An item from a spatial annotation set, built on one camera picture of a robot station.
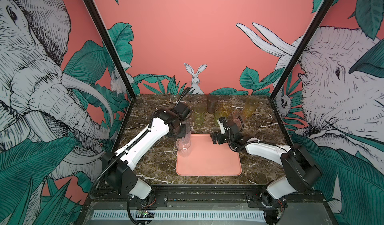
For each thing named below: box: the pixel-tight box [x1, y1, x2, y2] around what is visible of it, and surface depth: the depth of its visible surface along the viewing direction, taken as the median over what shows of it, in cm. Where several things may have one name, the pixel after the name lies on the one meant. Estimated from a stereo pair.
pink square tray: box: [176, 133, 242, 176], surface depth 87 cm
